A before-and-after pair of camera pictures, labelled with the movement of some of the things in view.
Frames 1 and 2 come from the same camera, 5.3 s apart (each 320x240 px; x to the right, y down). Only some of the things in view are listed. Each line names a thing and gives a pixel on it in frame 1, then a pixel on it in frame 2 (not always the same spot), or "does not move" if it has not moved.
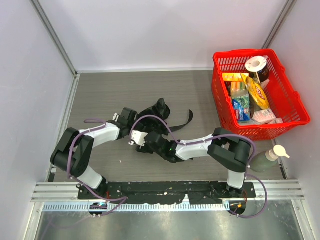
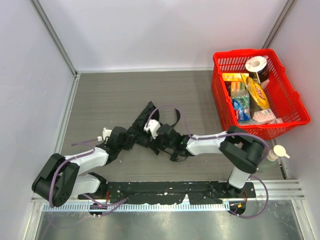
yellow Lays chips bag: [257, 92] does not move
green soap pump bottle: [267, 160] does not move
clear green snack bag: [241, 102] does not move
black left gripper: [149, 114] to [136, 135]
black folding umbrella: [161, 109] to [136, 136]
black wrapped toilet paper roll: [258, 67] does not move
